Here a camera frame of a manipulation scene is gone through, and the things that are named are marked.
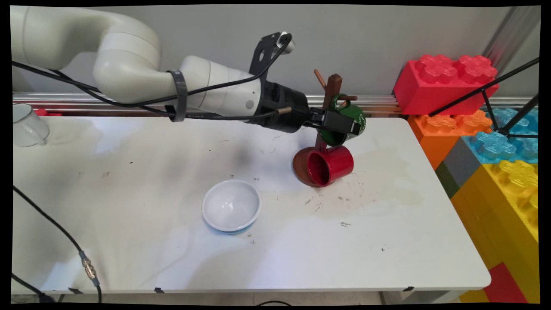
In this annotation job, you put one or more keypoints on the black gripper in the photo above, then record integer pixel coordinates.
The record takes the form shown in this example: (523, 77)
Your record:
(284, 107)

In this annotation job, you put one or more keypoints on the green mug with white script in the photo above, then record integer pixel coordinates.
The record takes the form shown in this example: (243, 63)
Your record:
(333, 138)

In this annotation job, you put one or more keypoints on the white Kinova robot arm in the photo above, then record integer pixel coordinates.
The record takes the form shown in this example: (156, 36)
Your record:
(125, 64)

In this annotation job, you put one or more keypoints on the brown wooden mug tree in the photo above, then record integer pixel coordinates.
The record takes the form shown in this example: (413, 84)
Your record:
(334, 84)

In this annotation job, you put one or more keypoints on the red mug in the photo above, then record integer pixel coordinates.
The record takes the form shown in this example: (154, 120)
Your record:
(335, 165)

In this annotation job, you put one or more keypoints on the big red toy brick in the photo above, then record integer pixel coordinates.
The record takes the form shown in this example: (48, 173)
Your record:
(430, 90)

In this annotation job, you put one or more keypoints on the big orange toy brick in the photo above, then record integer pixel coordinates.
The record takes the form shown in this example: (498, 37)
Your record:
(434, 137)

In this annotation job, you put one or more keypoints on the white bowl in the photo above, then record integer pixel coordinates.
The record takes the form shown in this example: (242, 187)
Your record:
(231, 206)

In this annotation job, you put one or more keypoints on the big dark green toy brick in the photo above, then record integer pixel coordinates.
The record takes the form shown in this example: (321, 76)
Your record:
(447, 181)

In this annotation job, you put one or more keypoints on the big grey toy brick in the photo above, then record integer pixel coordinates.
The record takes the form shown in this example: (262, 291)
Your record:
(462, 161)

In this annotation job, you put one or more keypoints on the black tripod stand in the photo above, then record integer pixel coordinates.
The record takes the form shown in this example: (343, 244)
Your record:
(486, 88)

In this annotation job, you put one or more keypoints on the big blue toy brick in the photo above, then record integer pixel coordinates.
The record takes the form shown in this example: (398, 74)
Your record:
(495, 146)

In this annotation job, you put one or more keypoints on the big yellow toy brick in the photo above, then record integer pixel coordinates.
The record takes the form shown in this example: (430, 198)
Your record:
(495, 215)

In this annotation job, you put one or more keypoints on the small red toy brick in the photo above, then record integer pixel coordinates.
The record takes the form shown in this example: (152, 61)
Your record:
(503, 286)

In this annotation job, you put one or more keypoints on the small red clamp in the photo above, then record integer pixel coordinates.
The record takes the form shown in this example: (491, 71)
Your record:
(49, 113)

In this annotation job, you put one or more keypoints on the white translucent mug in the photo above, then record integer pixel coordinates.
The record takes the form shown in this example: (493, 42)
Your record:
(28, 127)

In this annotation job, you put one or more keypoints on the aluminium rail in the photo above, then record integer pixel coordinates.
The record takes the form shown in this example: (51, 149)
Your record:
(374, 103)

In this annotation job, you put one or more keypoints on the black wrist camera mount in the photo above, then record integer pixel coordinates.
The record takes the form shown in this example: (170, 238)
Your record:
(260, 56)

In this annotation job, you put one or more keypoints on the aluminium post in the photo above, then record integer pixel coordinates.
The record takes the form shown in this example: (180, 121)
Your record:
(510, 36)

